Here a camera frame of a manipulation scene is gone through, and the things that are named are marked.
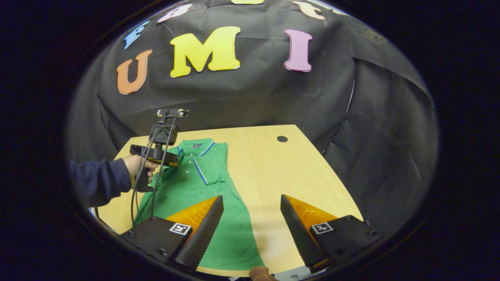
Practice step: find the green T-shirt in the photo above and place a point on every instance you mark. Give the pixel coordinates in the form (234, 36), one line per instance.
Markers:
(230, 234)

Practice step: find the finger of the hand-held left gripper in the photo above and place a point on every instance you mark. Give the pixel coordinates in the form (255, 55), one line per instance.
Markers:
(166, 156)

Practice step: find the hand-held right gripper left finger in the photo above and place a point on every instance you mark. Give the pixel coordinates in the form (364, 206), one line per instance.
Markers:
(203, 238)

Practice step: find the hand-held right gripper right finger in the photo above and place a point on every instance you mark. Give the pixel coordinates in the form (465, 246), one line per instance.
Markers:
(300, 238)

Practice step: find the black backdrop cloth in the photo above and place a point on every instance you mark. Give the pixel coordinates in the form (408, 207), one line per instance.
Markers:
(254, 97)

